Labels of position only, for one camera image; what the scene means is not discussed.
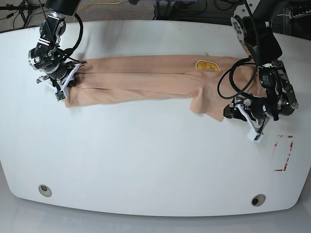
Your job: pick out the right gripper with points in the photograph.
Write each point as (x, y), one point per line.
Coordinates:
(57, 75)

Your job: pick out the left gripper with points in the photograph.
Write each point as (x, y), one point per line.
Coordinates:
(253, 112)

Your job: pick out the peach T-shirt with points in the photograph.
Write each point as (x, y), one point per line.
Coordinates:
(112, 80)

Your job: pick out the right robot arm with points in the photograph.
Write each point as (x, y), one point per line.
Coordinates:
(47, 56)

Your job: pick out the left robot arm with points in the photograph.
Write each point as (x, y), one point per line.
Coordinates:
(268, 94)

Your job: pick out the red tape rectangle marking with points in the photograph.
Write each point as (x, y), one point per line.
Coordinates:
(282, 151)

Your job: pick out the black tripod stand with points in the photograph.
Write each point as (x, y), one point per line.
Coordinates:
(25, 10)

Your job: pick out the right table grommet hole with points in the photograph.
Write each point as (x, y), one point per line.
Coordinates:
(258, 200)

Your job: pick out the table grommet hole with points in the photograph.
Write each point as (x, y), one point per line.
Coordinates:
(258, 200)
(45, 191)

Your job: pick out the left table grommet hole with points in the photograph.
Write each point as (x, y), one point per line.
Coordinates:
(45, 191)

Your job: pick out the white power strip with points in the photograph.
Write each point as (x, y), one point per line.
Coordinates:
(300, 11)

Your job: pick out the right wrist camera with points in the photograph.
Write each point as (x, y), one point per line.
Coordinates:
(60, 95)

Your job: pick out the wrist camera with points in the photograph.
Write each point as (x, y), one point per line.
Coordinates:
(60, 95)
(254, 136)

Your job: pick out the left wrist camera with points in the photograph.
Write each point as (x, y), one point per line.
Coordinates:
(254, 136)

